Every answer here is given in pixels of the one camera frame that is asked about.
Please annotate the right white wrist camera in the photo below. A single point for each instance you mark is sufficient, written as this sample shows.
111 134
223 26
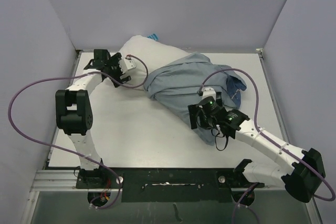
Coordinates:
207 92

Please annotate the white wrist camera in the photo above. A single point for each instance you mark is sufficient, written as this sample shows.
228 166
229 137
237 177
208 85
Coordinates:
207 92
127 64

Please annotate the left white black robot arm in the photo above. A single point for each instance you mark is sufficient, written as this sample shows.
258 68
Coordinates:
74 113

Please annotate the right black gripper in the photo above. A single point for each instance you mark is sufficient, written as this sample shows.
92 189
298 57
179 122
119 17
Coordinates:
196 110

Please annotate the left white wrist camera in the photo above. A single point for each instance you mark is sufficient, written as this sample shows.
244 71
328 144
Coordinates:
127 64

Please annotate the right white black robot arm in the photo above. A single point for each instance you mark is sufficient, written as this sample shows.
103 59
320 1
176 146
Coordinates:
298 171

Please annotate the aluminium frame rail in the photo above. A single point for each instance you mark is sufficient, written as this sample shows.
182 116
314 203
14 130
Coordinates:
266 177

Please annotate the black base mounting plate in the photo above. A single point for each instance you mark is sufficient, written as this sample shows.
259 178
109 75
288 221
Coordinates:
174 193

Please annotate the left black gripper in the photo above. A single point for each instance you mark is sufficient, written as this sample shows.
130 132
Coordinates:
115 61

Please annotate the blue pillowcase with fish print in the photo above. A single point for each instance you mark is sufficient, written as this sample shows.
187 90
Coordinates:
175 85

